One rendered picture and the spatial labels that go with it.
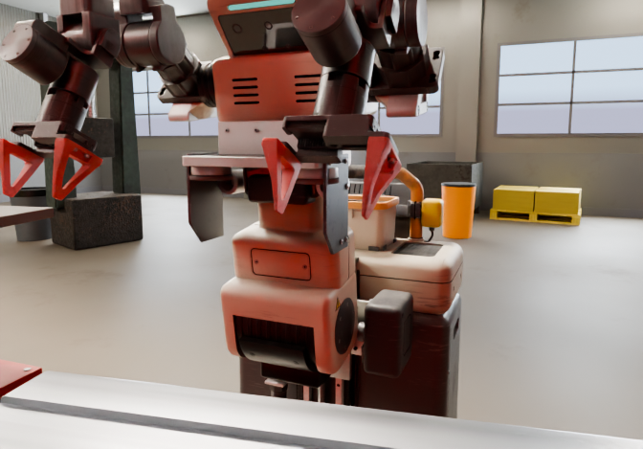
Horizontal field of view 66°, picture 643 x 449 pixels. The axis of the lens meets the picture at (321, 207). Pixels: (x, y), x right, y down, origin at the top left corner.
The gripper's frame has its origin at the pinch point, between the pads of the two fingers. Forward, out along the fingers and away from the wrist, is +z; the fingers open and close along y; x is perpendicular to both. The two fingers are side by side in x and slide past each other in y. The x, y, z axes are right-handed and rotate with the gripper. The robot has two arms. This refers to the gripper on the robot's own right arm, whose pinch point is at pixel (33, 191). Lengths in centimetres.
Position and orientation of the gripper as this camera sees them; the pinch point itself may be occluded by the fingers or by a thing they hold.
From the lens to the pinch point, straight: 78.9
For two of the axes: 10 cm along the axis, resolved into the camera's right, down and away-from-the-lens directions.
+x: 3.4, 3.4, 8.7
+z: -1.8, 9.4, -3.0
